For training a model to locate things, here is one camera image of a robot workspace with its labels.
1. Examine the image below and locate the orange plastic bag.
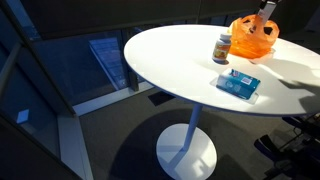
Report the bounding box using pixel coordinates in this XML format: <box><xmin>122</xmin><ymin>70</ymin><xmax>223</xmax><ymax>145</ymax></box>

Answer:
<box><xmin>227</xmin><ymin>13</ymin><xmax>280</xmax><ymax>60</ymax></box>

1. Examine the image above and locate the small white bottle orange label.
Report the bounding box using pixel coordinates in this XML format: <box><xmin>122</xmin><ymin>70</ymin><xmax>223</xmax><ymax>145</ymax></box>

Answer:
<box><xmin>211</xmin><ymin>32</ymin><xmax>233</xmax><ymax>65</ymax></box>

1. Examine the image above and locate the blue wet wipes pack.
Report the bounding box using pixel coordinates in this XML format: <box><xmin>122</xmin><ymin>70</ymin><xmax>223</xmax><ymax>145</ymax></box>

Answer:
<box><xmin>209</xmin><ymin>68</ymin><xmax>262</xmax><ymax>105</ymax></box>

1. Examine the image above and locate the dark floor vent panel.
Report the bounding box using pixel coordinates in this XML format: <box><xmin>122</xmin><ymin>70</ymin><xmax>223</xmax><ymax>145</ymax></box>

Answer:
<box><xmin>147</xmin><ymin>90</ymin><xmax>176</xmax><ymax>107</ymax></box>

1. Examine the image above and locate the dark wheeled equipment base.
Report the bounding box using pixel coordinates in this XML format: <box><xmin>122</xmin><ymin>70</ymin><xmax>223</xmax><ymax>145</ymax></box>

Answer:
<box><xmin>253</xmin><ymin>112</ymin><xmax>320</xmax><ymax>180</ymax></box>

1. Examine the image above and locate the white round table base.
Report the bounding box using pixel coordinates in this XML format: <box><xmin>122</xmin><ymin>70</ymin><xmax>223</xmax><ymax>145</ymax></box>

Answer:
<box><xmin>155</xmin><ymin>123</ymin><xmax>218</xmax><ymax>180</ymax></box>

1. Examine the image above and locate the white window sill ledge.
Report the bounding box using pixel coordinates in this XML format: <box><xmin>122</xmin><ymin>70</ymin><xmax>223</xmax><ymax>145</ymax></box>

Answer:
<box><xmin>72</xmin><ymin>80</ymin><xmax>155</xmax><ymax>117</ymax></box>

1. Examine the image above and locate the white table pedestal leg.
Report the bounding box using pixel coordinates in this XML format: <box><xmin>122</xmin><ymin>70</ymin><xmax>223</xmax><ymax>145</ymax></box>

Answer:
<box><xmin>182</xmin><ymin>103</ymin><xmax>204</xmax><ymax>152</ymax></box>

